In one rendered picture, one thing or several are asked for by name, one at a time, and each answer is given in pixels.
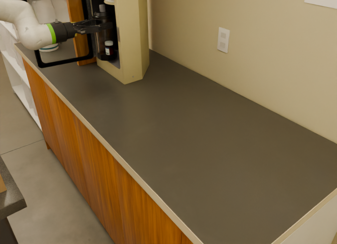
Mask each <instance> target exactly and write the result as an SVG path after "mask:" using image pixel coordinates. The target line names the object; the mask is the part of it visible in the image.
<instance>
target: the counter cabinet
mask: <svg viewBox="0 0 337 244"><path fill-rule="evenodd" d="M22 60H23V63H24V67H25V70H26V74H27V78H28V81H29V85H30V88H31V92H32V96H33V99H34V103H35V106H36V110H37V114H38V117H39V121H40V125H41V128H42V132H43V135H44V139H45V143H46V146H47V149H52V151H53V152H54V154H55V155H56V157H57V158H58V160H59V161H60V163H61V164H62V166H63V167H64V169H65V170H66V172H67V173H68V175H69V176H70V178H71V179H72V181H73V182H74V184H75V185H76V186H77V188H78V189H79V191H80V192H81V194H82V195H83V197H84V198H85V200H86V201H87V203H88V204H89V206H90V207H91V209H92V210H93V212H94V213H95V215H96V216H97V218H98V219H99V221H100V222H101V223H102V225H103V226H104V228H105V229H106V231H107V232H108V234H109V235H110V237H111V238H112V240H113V241H114V243H115V244H193V243H192V242H191V241H190V240H189V238H188V237H187V236H186V235H185V234H184V233H183V232H182V231H181V230H180V229H179V228H178V226H177V225H176V224H175V223H174V222H173V221H172V220H171V219H170V218H169V217H168V216H167V214H166V213H165V212H164V211H163V210H162V209H161V208H160V207H159V206H158V205H157V204H156V202H155V201H154V200H153V199H152V198H151V197H150V196H149V195H148V194H147V193H146V192H145V191H144V189H143V188H142V187H141V186H140V185H139V184H138V183H137V182H136V181H135V180H134V179H133V177H132V176H131V175H130V174H129V173H128V172H127V171H126V170H125V169H124V168H123V167H122V165H121V164H120V163H119V162H118V161H117V160H116V159H115V158H114V157H113V156H112V155H111V153H110V152H109V151H108V150H107V149H106V148H105V147H104V146H103V145H102V144H101V143H100V141H99V140H98V139H97V138H96V137H95V136H94V135H93V134H92V133H91V132H90V131H89V130H88V128H87V127H86V126H85V125H84V124H83V123H82V122H81V121H80V120H79V119H78V118H77V116H76V115H75V114H74V113H73V112H72V111H71V110H70V109H69V107H68V106H67V105H66V104H65V103H64V102H63V101H62V100H61V99H60V98H59V96H58V95H57V94H56V93H55V92H54V91H53V90H52V89H51V88H50V87H49V86H48V84H47V83H46V82H45V81H44V80H43V79H42V78H41V77H40V76H39V75H38V74H37V72H36V71H35V70H34V69H33V68H32V67H31V66H30V65H29V64H28V63H27V62H26V60H25V59H24V58H23V57H22ZM336 232H337V195H336V196H335V197H334V198H332V199H331V200H330V201H329V202H328V203H327V204H326V205H324V206H323V207H322V208H321V209H320V210H319V211H317V212H316V213H315V214H314V215H313V216H312V217H311V218H309V219H308V220H307V221H306V222H305V223H304V224H303V225H301V226H300V227H299V228H298V229H297V230H296V231H295V232H293V233H292V234H291V235H290V236H289V237H288V238H286V239H285V240H284V241H283V242H282V243H281V244H331V243H332V240H333V238H334V236H335V234H336Z"/></svg>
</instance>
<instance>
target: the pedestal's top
mask: <svg viewBox="0 0 337 244"><path fill-rule="evenodd" d="M0 174H1V176H2V179H3V181H4V184H5V186H6V189H7V190H6V191H4V192H2V193H0V220H2V219H4V218H6V217H8V216H10V215H12V214H14V213H16V212H18V211H20V210H22V209H24V208H26V207H27V204H26V202H25V199H24V197H23V195H22V193H21V192H20V190H19V188H18V186H17V184H16V183H15V181H14V179H13V177H12V175H11V174H10V172H9V170H8V168H7V167H6V165H5V163H4V161H3V159H2V158H1V156H0Z"/></svg>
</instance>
